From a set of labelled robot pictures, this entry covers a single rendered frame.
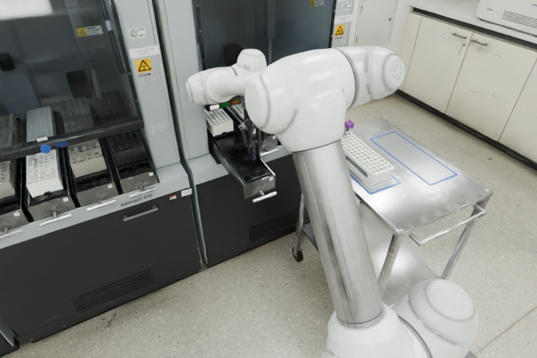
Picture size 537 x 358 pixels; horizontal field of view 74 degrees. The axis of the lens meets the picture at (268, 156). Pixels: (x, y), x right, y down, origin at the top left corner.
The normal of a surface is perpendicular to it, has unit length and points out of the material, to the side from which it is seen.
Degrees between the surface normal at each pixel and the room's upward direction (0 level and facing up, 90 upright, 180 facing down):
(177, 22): 90
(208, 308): 0
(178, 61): 90
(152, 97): 90
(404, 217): 0
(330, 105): 63
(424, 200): 0
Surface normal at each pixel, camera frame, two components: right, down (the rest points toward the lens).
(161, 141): 0.48, 0.53
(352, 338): -0.53, -0.44
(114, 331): 0.00, -0.80
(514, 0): -0.89, 0.26
